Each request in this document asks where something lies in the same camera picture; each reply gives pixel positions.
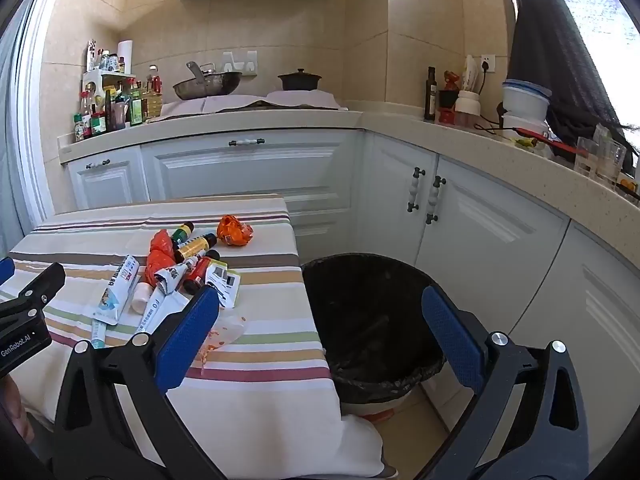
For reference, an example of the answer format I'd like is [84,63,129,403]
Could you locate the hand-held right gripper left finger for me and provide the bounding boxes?
[52,285,236,480]

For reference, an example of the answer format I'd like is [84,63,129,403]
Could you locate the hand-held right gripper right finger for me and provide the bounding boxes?
[421,285,591,480]

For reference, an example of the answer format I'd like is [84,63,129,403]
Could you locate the clear plastic wrapper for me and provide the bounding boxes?
[192,310,248,376]

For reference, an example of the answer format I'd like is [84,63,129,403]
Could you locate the white squeezed tube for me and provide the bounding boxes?
[135,280,193,336]

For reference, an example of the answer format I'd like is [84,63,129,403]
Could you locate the red bottle with black cap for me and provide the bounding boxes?
[182,249,221,296]

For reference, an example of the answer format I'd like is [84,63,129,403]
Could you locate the small white bottle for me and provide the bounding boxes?
[131,282,152,313]

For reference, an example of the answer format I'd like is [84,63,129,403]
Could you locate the white blue toothpaste tube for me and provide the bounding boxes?
[91,255,141,326]

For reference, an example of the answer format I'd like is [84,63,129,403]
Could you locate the orange red snack packet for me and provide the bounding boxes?
[145,229,177,286]

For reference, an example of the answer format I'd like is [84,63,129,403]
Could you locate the yellow label bottle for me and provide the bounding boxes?
[174,232,218,263]

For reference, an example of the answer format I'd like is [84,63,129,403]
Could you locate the trash bin with black bag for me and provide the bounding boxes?
[301,253,447,418]

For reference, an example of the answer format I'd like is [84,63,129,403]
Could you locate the green label bottle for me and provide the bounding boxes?
[170,221,195,248]

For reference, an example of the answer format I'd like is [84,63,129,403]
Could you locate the orange wrapper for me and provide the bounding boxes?
[216,215,254,247]

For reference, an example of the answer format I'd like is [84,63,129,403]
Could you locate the person's left hand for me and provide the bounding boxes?
[0,375,36,447]

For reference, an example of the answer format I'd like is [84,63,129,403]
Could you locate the striped tablecloth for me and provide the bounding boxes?
[0,194,387,480]

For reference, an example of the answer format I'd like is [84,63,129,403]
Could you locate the narrow white cabinet door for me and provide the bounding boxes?
[66,146,151,211]

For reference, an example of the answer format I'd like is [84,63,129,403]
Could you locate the wide white cabinet front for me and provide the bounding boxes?
[140,130,363,251]

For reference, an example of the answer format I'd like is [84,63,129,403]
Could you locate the group of condiment bottles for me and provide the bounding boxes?
[72,39,165,143]

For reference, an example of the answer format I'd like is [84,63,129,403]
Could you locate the white spice rack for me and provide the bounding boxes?
[81,71,137,126]

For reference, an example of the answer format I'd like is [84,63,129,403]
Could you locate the clear glass cup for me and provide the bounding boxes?
[575,136,601,176]
[595,137,627,183]

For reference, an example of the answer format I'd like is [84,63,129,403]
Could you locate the white flat container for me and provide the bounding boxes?
[501,114,548,133]

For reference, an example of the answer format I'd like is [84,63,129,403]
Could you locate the white canister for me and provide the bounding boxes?
[455,91,482,128]

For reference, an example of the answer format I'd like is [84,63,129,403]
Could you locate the dark olive oil bottle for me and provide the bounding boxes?
[424,66,438,122]

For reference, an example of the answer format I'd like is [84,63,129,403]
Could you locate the paper towel roll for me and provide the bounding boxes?
[117,40,135,75]

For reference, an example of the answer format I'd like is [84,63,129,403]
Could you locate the steel wok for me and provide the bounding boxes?
[172,61,243,101]

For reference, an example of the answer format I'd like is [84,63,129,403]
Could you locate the white bowl with blue lid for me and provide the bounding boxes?
[501,80,552,118]

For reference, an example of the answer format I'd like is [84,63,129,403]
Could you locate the white stove cover cloth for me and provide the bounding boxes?
[160,89,349,118]

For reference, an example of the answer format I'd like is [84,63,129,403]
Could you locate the white plastic bag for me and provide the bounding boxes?
[461,55,483,95]

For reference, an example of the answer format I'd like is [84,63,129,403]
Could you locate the black lidded pot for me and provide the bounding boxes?
[277,68,322,92]

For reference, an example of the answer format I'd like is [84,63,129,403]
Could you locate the dark curtain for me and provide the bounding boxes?
[507,0,631,146]

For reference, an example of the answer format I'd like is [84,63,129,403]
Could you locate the window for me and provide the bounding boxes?
[537,0,640,126]

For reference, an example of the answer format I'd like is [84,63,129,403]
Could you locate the vertical cabinet handle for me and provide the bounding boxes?
[407,167,426,212]
[426,176,447,225]

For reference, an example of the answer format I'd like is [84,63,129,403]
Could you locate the black cable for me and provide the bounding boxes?
[472,102,506,135]

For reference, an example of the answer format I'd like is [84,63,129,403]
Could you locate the red handled tool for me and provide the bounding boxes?
[515,127,588,158]

